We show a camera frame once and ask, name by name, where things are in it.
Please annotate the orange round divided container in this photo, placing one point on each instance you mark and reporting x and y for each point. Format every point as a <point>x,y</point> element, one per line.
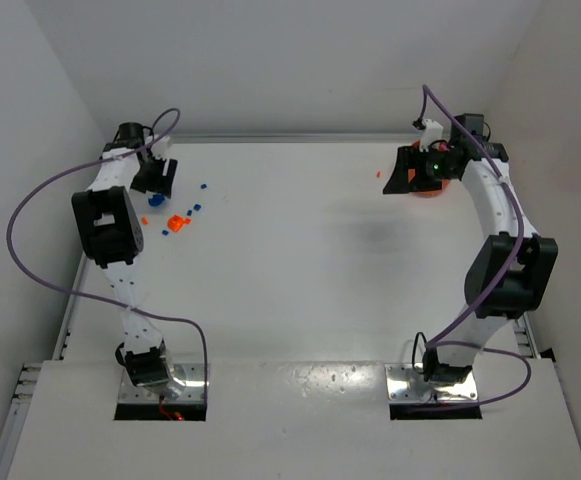
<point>441,145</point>

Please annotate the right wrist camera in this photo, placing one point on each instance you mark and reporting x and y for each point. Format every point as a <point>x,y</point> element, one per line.
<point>431,131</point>

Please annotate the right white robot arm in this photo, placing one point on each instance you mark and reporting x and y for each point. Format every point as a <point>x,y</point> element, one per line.
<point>510,273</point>

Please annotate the white front cover board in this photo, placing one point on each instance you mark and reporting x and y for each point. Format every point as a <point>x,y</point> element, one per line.
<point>289,421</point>

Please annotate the blue lego piece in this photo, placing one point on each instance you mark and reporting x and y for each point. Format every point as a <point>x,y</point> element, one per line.
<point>156,200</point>

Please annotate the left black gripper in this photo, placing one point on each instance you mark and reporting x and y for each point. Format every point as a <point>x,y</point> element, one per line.
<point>155,176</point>

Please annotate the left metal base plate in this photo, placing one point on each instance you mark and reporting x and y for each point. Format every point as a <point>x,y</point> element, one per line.
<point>185,386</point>

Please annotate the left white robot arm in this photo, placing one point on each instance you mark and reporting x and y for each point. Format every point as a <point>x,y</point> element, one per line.
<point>112,236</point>

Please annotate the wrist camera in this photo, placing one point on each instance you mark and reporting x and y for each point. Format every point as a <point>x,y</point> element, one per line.
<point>431,131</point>
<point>162,147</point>

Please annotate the metal base plate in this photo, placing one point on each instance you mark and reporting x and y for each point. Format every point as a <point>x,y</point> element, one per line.
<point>185,386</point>
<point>406,386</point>

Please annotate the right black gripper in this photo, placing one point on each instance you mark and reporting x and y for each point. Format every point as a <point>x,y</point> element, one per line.
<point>416,170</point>

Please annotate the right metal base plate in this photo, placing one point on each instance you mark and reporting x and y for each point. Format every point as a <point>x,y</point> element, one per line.
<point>406,386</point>

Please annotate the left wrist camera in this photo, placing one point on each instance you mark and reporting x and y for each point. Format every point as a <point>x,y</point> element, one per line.
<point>162,147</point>

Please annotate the orange lego piece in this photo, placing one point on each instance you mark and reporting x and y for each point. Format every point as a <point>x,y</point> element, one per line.
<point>176,223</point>

